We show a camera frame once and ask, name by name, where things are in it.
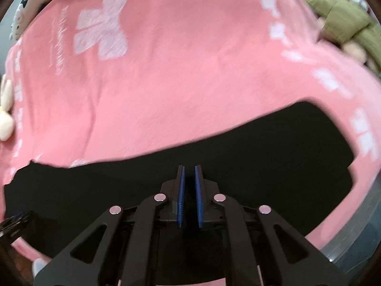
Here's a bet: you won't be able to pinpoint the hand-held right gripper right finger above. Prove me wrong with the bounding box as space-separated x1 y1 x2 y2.
194 165 349 286

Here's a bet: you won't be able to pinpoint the pink flower print blanket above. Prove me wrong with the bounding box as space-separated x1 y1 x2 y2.
0 0 381 286

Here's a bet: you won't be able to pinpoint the cream flower plush toy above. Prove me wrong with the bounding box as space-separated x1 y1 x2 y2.
0 74 16 142

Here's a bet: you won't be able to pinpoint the black pants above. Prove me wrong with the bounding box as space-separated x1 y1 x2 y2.
3 101 358 286

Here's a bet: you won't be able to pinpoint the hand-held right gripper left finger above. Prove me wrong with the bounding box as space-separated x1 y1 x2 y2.
33 165 186 286

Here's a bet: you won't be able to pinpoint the plush doll in green jacket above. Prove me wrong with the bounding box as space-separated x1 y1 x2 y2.
300 0 381 72

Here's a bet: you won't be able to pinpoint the white animal plush toy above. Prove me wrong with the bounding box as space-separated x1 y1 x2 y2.
8 0 51 41

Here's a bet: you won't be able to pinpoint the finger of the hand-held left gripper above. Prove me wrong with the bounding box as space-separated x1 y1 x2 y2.
0 210 33 240

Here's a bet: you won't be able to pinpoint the grey bed base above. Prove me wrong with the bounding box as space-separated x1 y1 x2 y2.
321 176 381 277

